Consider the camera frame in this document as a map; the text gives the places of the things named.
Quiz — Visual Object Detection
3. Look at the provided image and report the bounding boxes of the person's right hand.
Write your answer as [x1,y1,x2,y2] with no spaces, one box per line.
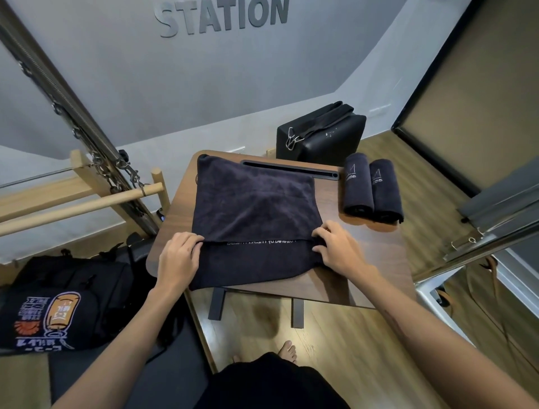
[310,220,381,288]

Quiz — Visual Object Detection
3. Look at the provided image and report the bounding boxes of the person's left hand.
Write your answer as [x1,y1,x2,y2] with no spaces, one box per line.
[154,231,206,297]

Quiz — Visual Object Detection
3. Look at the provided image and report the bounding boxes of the dark navy towel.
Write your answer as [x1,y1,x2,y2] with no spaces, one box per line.
[369,158,405,225]
[342,152,376,217]
[189,153,328,292]

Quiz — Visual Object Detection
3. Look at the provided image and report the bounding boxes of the black printed backpack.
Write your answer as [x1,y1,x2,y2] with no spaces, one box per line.
[0,241,157,355]

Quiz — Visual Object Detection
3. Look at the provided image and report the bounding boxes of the person's right forearm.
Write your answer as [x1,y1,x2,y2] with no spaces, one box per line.
[358,272,539,409]

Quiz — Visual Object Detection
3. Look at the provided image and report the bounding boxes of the person's right foot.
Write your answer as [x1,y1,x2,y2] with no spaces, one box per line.
[277,340,299,365]

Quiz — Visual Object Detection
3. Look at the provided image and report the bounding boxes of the person's black shorts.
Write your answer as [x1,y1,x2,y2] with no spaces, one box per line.
[195,352,351,409]

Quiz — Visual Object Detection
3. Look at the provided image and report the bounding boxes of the brown wooden side table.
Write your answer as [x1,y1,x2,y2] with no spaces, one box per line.
[145,149,418,330]

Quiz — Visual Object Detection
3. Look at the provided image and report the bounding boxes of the black padded box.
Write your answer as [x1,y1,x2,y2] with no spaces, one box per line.
[276,101,368,167]

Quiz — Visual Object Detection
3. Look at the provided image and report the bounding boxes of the wooden roll bar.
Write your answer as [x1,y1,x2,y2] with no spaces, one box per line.
[0,182,166,238]

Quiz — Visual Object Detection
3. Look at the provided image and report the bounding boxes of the grey panel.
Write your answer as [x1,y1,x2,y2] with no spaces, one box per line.
[457,159,539,229]

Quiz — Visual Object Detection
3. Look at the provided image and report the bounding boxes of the chrome tower pole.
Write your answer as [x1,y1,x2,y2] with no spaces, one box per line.
[0,7,162,238]

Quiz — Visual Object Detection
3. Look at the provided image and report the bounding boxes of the silver metal frame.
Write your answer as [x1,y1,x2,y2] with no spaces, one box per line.
[414,235,539,351]

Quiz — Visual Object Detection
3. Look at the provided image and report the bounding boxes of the chrome frame pole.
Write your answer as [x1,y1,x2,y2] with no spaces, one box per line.
[412,220,539,286]

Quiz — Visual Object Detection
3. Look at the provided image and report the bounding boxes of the black strap with metal clips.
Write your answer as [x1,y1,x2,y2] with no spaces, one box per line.
[285,101,355,152]

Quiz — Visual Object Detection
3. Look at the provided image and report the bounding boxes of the wooden tower frame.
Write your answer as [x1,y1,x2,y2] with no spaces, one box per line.
[0,148,172,225]

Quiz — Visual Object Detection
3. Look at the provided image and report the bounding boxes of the brown blind with black frame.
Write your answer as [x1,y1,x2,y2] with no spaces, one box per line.
[390,0,539,198]

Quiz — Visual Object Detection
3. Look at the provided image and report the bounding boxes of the grey wall letters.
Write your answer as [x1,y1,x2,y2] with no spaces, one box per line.
[153,0,291,39]

